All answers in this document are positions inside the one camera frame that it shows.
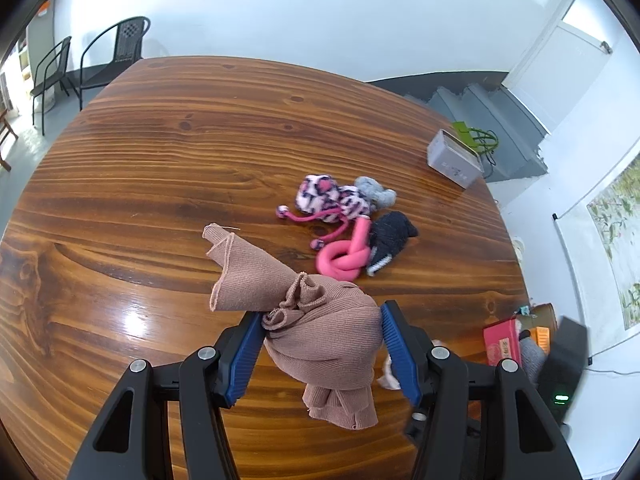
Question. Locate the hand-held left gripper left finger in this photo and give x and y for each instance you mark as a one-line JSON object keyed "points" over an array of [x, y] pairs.
{"points": [[245, 360]]}

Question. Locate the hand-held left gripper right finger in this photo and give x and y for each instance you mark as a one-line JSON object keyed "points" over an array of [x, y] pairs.
{"points": [[402, 355]]}

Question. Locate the cream pink blue knit hat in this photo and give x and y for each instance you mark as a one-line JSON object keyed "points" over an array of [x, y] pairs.
{"points": [[386, 376]]}

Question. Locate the orange container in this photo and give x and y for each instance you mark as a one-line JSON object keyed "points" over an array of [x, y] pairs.
{"points": [[542, 337]]}

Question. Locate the tan ribbed scarf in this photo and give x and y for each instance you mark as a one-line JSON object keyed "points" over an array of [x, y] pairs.
{"points": [[325, 330]]}

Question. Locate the red box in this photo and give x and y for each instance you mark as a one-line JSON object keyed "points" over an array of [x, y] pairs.
{"points": [[502, 342]]}

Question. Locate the pink knotted fabric tube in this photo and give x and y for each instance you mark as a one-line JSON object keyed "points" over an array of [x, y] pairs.
{"points": [[350, 260]]}

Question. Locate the dark glove with white stripe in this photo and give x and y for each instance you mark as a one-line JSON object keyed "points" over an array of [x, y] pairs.
{"points": [[392, 232]]}

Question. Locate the grey fuzzy glove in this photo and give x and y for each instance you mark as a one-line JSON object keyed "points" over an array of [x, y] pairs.
{"points": [[375, 191]]}

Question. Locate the pink leopard print fleece hat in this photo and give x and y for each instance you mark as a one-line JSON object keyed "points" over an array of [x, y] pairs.
{"points": [[320, 195]]}

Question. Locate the grey rectangular box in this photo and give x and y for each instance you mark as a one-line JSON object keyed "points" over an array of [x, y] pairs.
{"points": [[450, 160]]}

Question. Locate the grey staircase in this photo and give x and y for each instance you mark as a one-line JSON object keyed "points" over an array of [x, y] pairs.
{"points": [[490, 120]]}

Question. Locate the white door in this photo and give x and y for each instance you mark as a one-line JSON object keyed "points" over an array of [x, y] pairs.
{"points": [[555, 75]]}

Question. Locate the black metal chair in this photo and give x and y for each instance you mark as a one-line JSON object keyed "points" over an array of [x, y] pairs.
{"points": [[125, 40], [52, 67]]}

